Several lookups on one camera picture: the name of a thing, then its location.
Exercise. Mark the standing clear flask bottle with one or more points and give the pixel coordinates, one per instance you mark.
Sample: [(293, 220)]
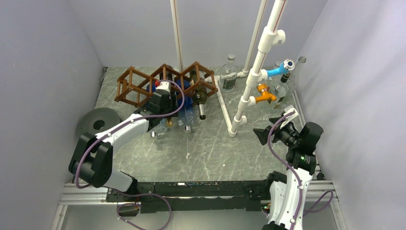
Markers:
[(228, 75)]

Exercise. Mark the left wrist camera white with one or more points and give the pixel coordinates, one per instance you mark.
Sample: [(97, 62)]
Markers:
[(162, 91)]

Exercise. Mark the tall clear wine bottle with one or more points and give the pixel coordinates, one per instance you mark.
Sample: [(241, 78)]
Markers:
[(294, 77)]

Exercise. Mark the blue pipe valve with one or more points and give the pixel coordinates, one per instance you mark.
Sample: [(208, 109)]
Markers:
[(285, 67)]

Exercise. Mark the blue square bottle right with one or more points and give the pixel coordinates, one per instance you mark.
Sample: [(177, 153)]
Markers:
[(186, 116)]

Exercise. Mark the dark bottle gold cap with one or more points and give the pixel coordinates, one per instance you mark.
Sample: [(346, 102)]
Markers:
[(169, 122)]

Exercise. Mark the grey foam disc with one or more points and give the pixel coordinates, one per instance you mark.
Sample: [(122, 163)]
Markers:
[(97, 120)]

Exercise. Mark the clear bottle black cap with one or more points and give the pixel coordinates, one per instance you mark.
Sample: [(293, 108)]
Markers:
[(280, 86)]

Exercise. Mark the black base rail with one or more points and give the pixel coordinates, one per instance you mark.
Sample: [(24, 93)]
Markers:
[(196, 196)]

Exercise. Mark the brown wooden wine rack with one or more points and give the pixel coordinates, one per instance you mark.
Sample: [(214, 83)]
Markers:
[(135, 87)]

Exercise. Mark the green wine bottle silver cap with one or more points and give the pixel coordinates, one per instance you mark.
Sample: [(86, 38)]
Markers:
[(199, 96)]

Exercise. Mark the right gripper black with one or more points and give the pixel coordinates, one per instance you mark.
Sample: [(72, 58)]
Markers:
[(262, 134)]

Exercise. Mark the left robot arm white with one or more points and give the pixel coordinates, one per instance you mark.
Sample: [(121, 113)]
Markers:
[(92, 160)]

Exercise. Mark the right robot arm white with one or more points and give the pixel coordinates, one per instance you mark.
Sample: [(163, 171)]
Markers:
[(288, 198)]

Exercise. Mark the orange pipe tap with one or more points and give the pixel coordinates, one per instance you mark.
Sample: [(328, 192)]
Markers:
[(265, 95)]

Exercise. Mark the wide clear jar bottle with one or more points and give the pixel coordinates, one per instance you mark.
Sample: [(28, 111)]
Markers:
[(276, 70)]

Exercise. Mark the white PVC pipe frame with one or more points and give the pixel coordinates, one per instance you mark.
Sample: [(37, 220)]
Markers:
[(260, 45)]

